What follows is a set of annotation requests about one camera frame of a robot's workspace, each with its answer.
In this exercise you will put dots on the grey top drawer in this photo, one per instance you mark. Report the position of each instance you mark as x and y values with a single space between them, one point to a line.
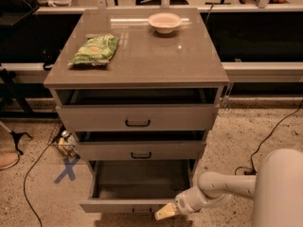
180 109

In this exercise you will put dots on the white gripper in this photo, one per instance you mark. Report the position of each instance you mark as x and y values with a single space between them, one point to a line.
184 204

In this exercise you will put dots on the grey drawer cabinet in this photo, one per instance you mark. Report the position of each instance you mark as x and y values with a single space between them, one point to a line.
144 59

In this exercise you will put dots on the blue tape cross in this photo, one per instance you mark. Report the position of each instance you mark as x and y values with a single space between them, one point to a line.
68 169

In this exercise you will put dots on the green chip bag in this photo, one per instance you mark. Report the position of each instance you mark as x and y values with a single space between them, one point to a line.
97 50

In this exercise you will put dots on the wire basket with bottles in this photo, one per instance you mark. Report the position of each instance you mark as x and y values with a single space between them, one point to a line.
63 141

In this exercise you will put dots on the tan round floor object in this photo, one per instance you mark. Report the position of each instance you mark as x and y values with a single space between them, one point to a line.
8 159

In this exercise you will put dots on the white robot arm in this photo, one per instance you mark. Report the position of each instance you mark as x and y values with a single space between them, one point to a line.
277 191

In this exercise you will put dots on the grey middle drawer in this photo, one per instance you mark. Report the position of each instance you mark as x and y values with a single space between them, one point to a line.
140 145

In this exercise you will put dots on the white bowl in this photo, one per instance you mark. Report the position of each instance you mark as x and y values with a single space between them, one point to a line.
164 23

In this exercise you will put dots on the grey bottom drawer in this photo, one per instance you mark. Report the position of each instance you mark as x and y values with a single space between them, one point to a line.
138 186

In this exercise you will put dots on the grey drawer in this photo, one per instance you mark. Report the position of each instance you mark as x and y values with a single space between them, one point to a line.
138 186
180 109
140 145

